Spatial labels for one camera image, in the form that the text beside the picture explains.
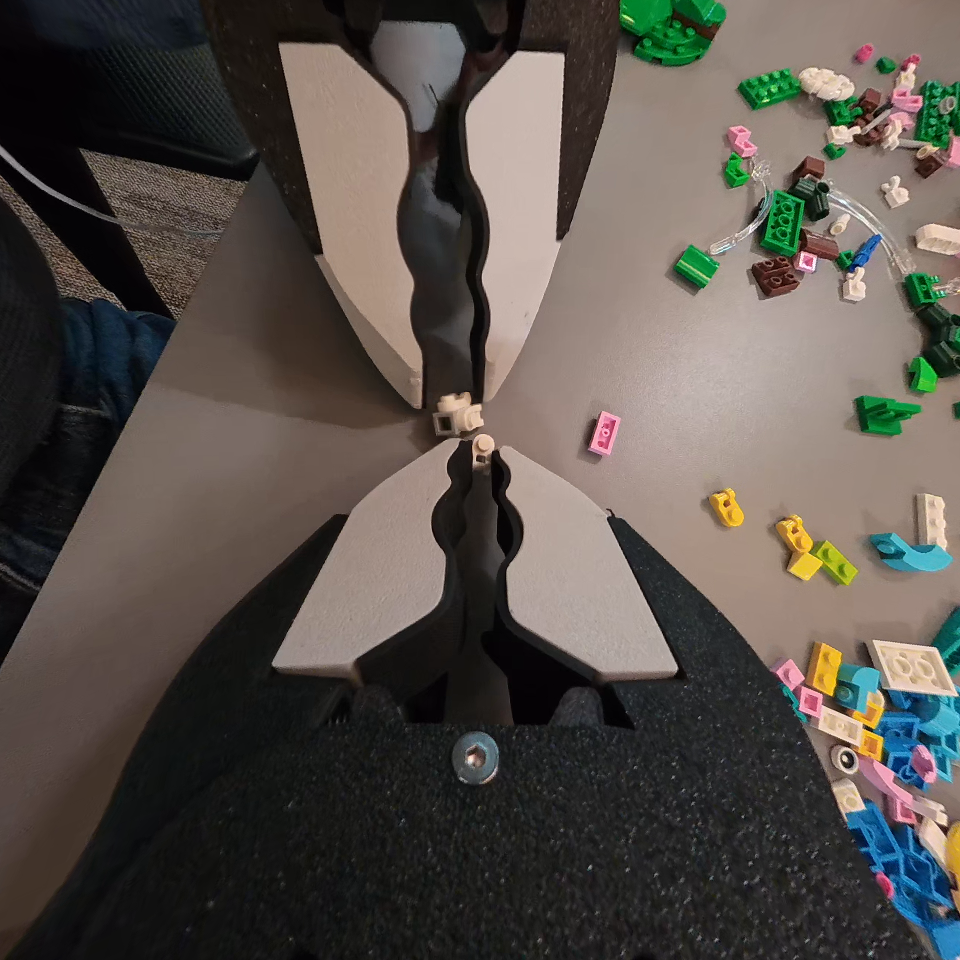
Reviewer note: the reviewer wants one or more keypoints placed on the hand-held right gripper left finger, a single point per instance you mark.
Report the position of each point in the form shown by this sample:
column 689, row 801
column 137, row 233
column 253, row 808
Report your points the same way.
column 367, row 592

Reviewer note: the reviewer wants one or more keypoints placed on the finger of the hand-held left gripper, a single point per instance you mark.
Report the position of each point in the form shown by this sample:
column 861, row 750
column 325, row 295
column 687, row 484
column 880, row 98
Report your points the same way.
column 521, row 187
column 352, row 187

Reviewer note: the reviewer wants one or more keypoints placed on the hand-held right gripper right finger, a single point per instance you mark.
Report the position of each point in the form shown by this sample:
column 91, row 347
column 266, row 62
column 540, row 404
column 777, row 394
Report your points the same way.
column 577, row 600

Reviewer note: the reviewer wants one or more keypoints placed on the small white lego stud piece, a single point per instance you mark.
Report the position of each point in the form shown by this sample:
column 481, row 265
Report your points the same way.
column 484, row 444

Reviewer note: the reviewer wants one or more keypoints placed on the white lego piece with hole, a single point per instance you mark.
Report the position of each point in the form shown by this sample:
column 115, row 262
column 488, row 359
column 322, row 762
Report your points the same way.
column 459, row 405

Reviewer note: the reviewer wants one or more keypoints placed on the pile of pastel lego pieces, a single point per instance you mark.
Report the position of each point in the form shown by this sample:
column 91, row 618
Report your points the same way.
column 907, row 667

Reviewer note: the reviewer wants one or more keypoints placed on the pink lego plate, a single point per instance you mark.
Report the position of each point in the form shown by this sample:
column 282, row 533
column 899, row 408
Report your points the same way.
column 604, row 433

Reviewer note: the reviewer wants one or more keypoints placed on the green lego base assembly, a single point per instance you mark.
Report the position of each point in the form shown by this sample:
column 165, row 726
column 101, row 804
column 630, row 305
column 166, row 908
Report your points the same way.
column 667, row 37

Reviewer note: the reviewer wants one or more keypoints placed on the pile of green brown lego pieces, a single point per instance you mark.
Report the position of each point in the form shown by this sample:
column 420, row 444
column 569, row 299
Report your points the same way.
column 780, row 225

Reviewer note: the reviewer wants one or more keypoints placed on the person's leg in jeans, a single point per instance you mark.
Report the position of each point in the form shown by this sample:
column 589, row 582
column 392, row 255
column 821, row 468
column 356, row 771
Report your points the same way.
column 90, row 352

